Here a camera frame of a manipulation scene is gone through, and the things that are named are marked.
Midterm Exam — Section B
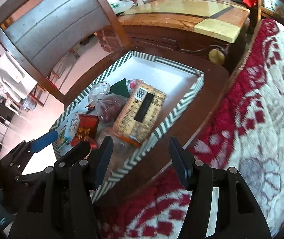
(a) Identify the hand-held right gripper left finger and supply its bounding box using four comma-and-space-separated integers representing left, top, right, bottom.
8, 136, 114, 239

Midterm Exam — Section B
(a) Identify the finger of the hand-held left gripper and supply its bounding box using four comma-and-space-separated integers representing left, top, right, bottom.
1, 130, 59, 170
54, 141, 91, 171

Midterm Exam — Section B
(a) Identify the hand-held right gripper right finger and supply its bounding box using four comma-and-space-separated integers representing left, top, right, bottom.
168, 137, 272, 239

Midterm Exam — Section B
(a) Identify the red foil snack packet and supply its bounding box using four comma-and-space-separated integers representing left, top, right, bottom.
71, 114, 100, 148

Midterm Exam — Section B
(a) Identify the green white striped box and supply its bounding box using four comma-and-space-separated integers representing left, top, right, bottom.
49, 50, 205, 203

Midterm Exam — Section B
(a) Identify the clear bag of red dates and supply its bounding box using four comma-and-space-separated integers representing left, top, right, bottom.
88, 81, 129, 123

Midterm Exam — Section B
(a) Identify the tan cracker pack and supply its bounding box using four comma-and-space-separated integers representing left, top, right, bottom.
112, 80, 168, 147

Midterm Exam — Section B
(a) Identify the dark green snack packet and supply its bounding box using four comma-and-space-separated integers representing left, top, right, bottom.
109, 78, 131, 97

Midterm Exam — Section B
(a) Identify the white cloth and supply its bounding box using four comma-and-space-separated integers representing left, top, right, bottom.
0, 52, 36, 102

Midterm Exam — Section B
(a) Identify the floral plush blanket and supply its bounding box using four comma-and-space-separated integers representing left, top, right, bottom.
92, 19, 284, 239

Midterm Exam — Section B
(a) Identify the wooden chair with grey back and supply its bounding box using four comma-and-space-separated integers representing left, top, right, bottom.
0, 0, 230, 197

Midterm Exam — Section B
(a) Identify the wooden cabinet with marble top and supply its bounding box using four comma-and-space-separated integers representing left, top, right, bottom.
96, 0, 251, 66

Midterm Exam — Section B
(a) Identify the white plastic bag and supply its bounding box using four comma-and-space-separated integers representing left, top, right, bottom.
106, 0, 135, 14

